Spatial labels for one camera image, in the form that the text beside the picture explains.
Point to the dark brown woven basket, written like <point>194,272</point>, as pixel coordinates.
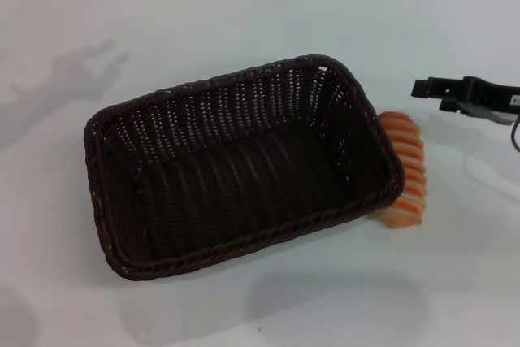
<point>243,176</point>

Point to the orange striped bread loaf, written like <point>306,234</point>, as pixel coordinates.
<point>410,152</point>

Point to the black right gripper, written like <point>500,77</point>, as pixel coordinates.
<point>493,101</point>

